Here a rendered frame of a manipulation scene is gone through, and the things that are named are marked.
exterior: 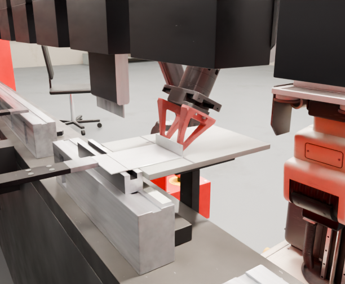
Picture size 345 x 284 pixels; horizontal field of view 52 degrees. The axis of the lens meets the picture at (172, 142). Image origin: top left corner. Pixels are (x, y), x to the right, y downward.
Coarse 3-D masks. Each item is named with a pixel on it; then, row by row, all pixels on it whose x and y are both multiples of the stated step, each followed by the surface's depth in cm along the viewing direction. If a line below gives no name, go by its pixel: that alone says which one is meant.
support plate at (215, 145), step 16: (192, 128) 76; (208, 128) 76; (112, 144) 66; (128, 144) 66; (144, 144) 66; (192, 144) 66; (208, 144) 66; (224, 144) 66; (240, 144) 66; (256, 144) 66; (176, 160) 58; (192, 160) 58; (208, 160) 58; (224, 160) 61; (144, 176) 54; (160, 176) 54
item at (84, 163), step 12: (36, 168) 53; (48, 168) 53; (60, 168) 53; (72, 168) 54; (84, 168) 55; (0, 180) 49; (12, 180) 49; (24, 180) 50; (36, 180) 51; (0, 204) 45
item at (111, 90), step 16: (96, 64) 55; (112, 64) 50; (128, 64) 50; (96, 80) 56; (112, 80) 51; (128, 80) 51; (96, 96) 59; (112, 96) 52; (128, 96) 52; (112, 112) 55
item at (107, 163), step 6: (96, 156) 59; (102, 156) 59; (108, 156) 59; (102, 162) 57; (108, 162) 57; (114, 162) 57; (108, 168) 54; (114, 168) 54; (120, 168) 54; (126, 168) 54
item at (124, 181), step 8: (80, 144) 67; (88, 144) 69; (96, 144) 66; (80, 152) 67; (88, 152) 64; (96, 152) 62; (104, 152) 63; (96, 168) 61; (104, 176) 59; (112, 176) 56; (120, 176) 53; (128, 176) 52; (136, 176) 53; (120, 184) 54; (128, 184) 53; (136, 184) 54; (128, 192) 53
